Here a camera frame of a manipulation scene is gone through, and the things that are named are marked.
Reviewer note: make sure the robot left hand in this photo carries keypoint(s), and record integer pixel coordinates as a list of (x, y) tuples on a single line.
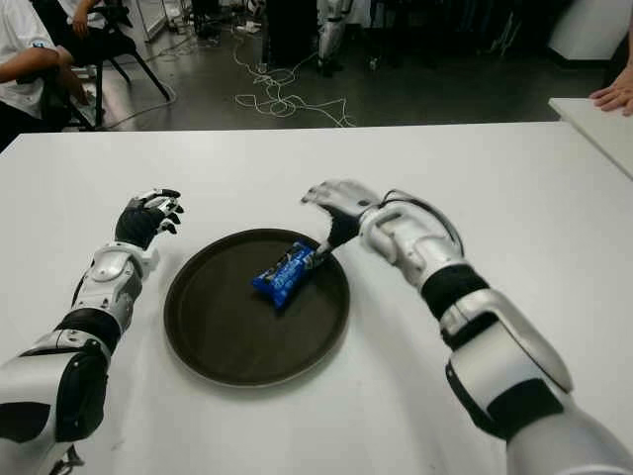
[(134, 225)]

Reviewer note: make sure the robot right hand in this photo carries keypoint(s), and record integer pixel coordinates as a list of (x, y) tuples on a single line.
[(346, 198)]

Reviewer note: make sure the blue Oreo packet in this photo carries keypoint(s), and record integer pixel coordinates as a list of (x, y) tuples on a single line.
[(287, 274)]

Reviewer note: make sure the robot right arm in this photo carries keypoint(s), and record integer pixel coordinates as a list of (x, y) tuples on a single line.
[(475, 316)]

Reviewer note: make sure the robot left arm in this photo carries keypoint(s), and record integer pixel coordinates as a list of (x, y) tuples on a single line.
[(104, 282)]

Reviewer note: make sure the round dark brown tray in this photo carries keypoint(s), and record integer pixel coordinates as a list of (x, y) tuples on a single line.
[(222, 336)]

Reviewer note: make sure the black cabinet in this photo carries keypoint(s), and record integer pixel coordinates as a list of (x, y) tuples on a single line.
[(292, 29)]

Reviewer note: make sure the black chair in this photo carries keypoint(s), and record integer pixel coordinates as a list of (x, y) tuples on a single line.
[(116, 47)]

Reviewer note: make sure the white power strip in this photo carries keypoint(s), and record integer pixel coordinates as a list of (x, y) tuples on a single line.
[(247, 28)]

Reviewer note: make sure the person in white shirt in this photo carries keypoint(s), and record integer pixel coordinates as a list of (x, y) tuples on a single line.
[(20, 44)]

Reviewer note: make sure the person in black shorts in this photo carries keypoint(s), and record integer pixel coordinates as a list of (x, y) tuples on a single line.
[(86, 12)]

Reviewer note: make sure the white side table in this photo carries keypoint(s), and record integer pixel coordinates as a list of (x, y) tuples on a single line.
[(598, 128)]

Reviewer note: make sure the bystander in dark clothes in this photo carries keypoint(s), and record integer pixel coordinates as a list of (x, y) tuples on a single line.
[(618, 96)]

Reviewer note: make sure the white curved panel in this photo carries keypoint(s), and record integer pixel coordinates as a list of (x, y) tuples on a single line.
[(583, 25)]

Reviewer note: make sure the white shelf frame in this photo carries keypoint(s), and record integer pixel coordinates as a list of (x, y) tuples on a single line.
[(151, 17)]

